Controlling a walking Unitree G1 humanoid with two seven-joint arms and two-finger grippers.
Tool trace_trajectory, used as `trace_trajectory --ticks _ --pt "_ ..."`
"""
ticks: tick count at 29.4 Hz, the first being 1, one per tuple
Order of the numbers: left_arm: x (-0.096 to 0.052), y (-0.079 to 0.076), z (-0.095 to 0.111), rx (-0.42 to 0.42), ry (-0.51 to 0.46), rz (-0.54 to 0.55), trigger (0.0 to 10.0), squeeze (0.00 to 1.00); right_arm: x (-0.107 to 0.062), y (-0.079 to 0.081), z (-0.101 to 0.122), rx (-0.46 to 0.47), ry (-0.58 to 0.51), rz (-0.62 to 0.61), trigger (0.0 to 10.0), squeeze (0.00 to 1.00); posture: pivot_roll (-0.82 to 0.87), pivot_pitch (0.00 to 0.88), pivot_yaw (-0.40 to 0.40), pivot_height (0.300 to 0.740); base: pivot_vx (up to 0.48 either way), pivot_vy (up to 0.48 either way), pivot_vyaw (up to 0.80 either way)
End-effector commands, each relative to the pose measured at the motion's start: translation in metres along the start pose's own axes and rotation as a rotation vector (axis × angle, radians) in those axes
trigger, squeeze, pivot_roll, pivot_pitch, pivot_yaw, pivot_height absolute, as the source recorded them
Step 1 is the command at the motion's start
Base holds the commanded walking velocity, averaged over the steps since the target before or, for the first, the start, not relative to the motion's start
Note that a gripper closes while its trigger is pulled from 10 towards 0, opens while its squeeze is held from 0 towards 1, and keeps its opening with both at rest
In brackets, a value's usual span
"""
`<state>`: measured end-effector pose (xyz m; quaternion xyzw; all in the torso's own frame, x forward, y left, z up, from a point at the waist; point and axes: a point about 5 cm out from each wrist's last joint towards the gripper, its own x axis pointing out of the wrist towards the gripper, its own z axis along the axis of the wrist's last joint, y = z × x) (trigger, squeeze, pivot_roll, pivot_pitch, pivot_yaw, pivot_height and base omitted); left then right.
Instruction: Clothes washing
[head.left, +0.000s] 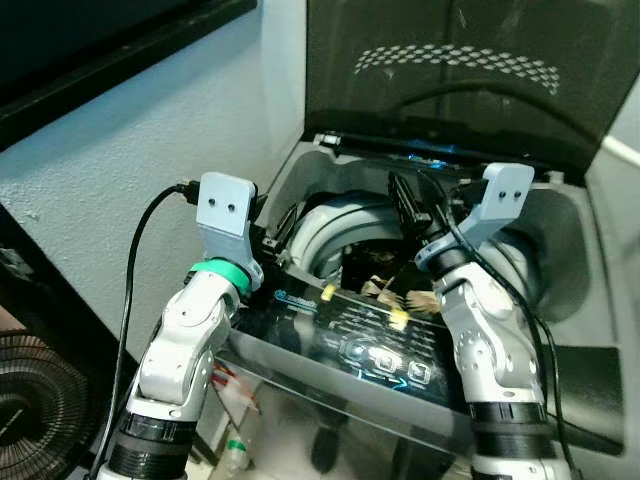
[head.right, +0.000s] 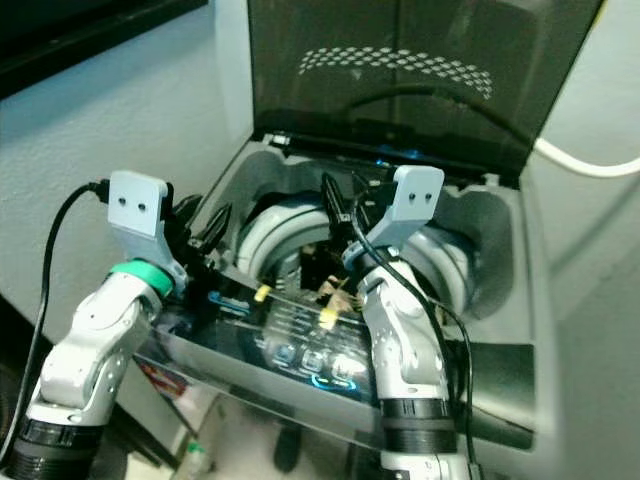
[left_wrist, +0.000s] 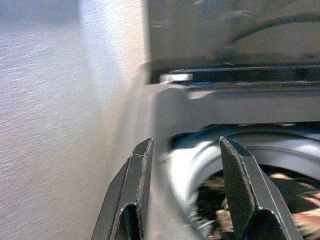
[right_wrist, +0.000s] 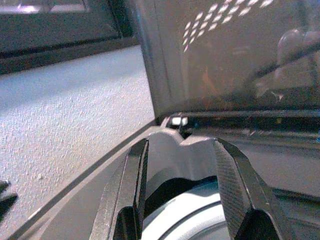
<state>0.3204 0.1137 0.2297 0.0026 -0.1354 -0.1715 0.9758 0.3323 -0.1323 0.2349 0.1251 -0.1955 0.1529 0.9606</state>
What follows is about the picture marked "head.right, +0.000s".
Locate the black framed window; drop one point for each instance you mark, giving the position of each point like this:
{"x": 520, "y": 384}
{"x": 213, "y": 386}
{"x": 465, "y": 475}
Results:
{"x": 80, "y": 30}

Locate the red and white packet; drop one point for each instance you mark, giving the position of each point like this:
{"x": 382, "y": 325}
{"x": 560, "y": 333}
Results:
{"x": 168, "y": 378}

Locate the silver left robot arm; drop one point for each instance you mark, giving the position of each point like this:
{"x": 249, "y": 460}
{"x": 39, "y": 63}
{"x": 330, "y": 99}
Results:
{"x": 100, "y": 330}

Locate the white bottle with green cap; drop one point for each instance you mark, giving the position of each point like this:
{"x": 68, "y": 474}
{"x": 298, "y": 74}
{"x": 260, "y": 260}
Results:
{"x": 195, "y": 460}

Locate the glossy black washer control panel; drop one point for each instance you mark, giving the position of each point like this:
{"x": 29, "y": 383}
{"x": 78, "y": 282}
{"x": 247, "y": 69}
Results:
{"x": 310, "y": 355}

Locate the grey top-load washing machine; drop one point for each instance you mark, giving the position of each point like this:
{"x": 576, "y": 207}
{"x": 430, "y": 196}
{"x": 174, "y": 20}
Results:
{"x": 505, "y": 260}

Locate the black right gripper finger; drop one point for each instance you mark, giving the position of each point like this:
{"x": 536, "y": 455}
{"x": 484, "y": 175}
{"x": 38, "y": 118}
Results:
{"x": 328, "y": 198}
{"x": 345, "y": 205}

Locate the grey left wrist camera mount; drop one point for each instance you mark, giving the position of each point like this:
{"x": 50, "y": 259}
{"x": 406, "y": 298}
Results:
{"x": 135, "y": 205}

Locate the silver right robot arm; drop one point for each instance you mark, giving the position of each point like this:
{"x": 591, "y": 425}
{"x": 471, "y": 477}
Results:
{"x": 405, "y": 340}

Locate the dark glass washer lid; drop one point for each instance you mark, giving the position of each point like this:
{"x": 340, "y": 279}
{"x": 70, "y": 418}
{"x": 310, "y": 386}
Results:
{"x": 400, "y": 110}

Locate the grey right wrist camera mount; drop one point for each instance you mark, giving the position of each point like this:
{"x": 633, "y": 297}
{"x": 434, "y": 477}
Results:
{"x": 415, "y": 195}

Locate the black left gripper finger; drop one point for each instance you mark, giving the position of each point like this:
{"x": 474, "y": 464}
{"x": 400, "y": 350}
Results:
{"x": 216, "y": 228}
{"x": 188, "y": 208}

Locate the dark patterned garment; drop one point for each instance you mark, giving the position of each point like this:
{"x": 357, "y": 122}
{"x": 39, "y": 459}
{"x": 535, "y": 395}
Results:
{"x": 315, "y": 272}

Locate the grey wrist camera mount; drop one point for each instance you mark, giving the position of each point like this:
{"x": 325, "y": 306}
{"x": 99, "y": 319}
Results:
{"x": 415, "y": 195}
{"x": 135, "y": 205}

